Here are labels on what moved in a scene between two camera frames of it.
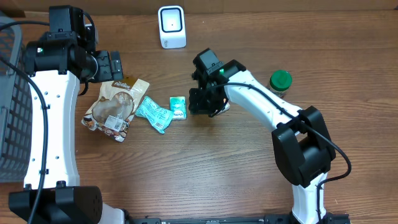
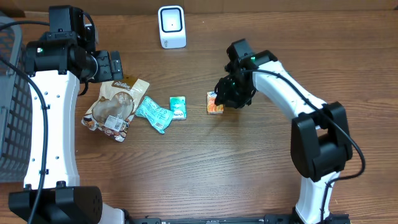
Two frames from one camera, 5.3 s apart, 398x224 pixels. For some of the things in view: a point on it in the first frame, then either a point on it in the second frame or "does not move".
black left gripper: x=108 y=73 does not move
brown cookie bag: x=115 y=106 does not move
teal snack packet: x=158 y=116 does not move
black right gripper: x=200 y=107 → x=227 y=98
